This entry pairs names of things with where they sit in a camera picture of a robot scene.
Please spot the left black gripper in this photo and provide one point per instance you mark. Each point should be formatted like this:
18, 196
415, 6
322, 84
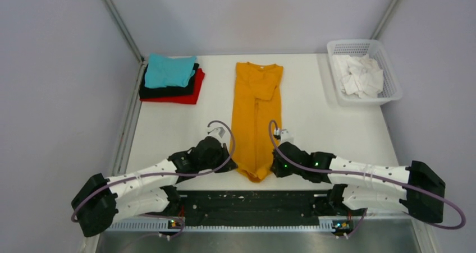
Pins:
231, 165

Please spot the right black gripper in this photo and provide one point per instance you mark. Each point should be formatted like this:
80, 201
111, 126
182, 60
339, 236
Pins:
277, 168

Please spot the orange t shirt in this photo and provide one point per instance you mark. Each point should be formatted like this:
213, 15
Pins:
257, 101

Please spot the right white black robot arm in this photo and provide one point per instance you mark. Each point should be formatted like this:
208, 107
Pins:
358, 185

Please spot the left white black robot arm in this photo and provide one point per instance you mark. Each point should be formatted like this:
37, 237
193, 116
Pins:
103, 201

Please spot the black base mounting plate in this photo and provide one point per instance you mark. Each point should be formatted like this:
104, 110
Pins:
255, 208

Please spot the folded red t shirt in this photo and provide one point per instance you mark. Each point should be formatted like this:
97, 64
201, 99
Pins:
186, 99

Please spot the folded black t shirt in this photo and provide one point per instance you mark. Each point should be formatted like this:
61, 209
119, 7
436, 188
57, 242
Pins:
148, 93

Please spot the folded teal t shirt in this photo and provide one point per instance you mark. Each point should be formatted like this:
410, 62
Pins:
166, 71

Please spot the crumpled white t shirt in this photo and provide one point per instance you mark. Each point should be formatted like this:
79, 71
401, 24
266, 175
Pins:
359, 76

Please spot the white plastic basket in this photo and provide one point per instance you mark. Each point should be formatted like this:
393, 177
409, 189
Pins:
357, 48

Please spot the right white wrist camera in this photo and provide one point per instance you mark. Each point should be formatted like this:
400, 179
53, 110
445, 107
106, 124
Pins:
283, 136

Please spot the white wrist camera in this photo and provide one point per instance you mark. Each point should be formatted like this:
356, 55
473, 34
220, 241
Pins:
283, 136
217, 133

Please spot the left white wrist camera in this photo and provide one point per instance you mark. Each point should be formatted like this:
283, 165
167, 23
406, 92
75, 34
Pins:
217, 133

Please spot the white slotted cable duct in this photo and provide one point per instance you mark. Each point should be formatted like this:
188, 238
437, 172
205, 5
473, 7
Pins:
163, 225

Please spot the left side aluminium rail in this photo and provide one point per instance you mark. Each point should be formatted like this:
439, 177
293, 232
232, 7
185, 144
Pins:
129, 120

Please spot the left aluminium frame post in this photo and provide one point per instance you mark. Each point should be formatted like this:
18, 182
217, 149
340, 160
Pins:
123, 30

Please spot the aluminium frame post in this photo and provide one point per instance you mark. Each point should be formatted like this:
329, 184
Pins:
123, 30
385, 19

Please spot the right aluminium frame post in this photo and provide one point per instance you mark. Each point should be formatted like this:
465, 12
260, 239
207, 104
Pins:
385, 19

